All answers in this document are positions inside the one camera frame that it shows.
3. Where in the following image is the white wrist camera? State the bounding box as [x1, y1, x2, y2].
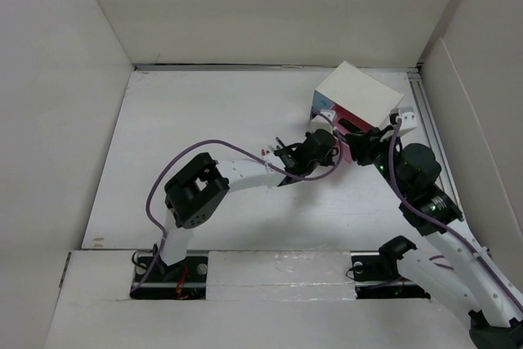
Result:
[310, 110, 336, 133]
[389, 106, 418, 136]

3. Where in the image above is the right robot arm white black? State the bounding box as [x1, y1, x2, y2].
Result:
[344, 123, 522, 348]

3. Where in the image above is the white drawer organizer box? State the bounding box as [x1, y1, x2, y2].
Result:
[315, 61, 404, 131]

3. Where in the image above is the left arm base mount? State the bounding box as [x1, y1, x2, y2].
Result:
[129, 251, 209, 301]

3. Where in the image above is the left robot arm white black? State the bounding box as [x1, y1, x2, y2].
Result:
[154, 129, 342, 281]

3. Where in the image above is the pink drawer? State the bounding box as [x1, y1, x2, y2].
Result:
[333, 103, 375, 164]

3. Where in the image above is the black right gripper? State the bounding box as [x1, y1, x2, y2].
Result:
[344, 124, 409, 199]

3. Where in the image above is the blue drawer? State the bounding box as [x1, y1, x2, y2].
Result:
[310, 90, 334, 119]

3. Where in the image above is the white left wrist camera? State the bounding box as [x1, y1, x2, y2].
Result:
[310, 110, 336, 133]

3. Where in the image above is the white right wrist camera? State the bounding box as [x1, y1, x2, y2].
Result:
[389, 106, 418, 136]

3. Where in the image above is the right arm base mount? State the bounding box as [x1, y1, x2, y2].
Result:
[346, 236, 431, 300]

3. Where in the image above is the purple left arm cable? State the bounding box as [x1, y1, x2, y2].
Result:
[129, 114, 342, 297]

